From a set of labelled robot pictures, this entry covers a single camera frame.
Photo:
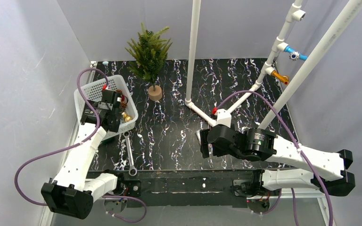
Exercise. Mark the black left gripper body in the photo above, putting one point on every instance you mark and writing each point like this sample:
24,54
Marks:
115,113

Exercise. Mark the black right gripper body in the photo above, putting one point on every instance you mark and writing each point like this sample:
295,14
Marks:
204,142

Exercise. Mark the small green christmas tree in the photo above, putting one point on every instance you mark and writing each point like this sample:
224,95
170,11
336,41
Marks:
150,53

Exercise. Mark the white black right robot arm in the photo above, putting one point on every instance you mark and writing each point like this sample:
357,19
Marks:
313,169

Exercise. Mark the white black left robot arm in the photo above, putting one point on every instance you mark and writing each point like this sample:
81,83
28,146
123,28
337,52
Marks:
68,193

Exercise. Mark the brown pine cone ornament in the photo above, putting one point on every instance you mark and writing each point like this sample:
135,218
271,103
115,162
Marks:
124,100

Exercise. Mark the white plastic basket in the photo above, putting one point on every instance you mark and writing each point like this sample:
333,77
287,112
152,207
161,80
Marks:
94,93

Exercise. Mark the gold bell ornament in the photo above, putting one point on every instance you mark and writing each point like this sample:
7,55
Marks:
126,117

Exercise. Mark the silver combination wrench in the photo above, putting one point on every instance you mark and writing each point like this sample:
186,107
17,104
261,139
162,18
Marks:
132,169

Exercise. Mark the orange brass tap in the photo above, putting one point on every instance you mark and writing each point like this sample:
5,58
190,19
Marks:
282,78

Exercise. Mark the blue tap valve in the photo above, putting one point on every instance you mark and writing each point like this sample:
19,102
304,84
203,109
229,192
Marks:
294,55

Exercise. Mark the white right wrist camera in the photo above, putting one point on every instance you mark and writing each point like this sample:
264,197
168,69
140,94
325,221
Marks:
223,117

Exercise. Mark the black front mounting rail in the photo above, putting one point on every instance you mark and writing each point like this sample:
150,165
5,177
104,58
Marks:
189,187

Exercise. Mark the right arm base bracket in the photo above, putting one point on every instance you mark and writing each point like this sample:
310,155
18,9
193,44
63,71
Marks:
257,197

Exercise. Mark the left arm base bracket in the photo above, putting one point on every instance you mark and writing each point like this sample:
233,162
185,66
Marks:
122,189

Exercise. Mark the white PVC pipe frame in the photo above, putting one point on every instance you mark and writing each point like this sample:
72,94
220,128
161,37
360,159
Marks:
295,14

